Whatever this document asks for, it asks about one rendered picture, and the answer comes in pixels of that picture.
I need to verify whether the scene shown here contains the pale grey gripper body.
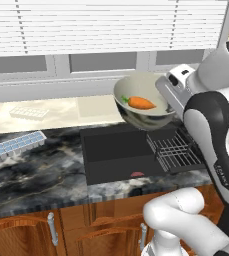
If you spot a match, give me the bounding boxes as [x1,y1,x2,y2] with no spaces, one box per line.
[154,73,192,120]

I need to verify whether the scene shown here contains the white window frame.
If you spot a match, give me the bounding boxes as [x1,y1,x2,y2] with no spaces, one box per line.
[0,0,229,104]

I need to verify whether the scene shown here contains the black sink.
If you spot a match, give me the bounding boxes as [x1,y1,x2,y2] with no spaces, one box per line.
[79,123,208,187]

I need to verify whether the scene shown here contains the white window blinds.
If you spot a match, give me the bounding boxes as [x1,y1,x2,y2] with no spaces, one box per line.
[0,0,229,58]

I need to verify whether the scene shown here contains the orange carrot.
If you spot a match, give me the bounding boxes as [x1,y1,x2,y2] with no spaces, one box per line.
[120,95,157,111]

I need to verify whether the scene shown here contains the wooden cupboard door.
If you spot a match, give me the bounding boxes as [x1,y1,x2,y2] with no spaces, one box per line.
[0,209,67,256]
[59,194,158,256]

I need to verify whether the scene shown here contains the grey metal bowl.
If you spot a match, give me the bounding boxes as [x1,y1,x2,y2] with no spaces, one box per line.
[113,72,177,132]

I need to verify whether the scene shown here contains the wire rack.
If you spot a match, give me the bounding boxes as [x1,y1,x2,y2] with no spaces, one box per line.
[146,127,204,173]

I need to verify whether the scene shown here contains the silver cupboard handle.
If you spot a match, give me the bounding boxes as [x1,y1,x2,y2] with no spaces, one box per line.
[46,211,59,247]
[138,222,148,252]

